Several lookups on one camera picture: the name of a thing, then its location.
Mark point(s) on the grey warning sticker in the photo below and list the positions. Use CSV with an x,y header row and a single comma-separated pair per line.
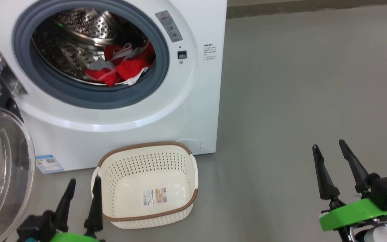
x,y
169,27

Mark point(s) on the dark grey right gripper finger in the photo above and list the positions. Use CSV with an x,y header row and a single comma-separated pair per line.
x,y
324,178
356,168

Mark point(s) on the white front-load washing machine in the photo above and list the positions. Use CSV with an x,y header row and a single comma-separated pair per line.
x,y
197,101

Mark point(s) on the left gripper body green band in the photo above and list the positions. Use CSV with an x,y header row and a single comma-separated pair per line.
x,y
37,228

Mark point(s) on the metal door hinge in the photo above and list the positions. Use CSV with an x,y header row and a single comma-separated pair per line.
x,y
5,74

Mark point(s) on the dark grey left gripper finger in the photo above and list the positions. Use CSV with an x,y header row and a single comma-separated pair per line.
x,y
65,208
95,211

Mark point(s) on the blue energy label sticker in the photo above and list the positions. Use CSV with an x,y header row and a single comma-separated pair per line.
x,y
49,163

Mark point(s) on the washing machine glass door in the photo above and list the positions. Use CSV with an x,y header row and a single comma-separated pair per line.
x,y
5,168

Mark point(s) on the red and white garment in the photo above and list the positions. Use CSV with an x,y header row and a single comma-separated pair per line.
x,y
129,69

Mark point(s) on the cream laundry basket brown rim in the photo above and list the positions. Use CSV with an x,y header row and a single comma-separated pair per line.
x,y
129,174

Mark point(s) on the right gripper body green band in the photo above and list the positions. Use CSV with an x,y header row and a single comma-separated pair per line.
x,y
354,211

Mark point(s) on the printed label sticker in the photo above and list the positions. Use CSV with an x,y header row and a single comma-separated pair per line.
x,y
155,196

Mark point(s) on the round white filter cover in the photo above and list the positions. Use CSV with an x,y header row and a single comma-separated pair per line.
x,y
195,144

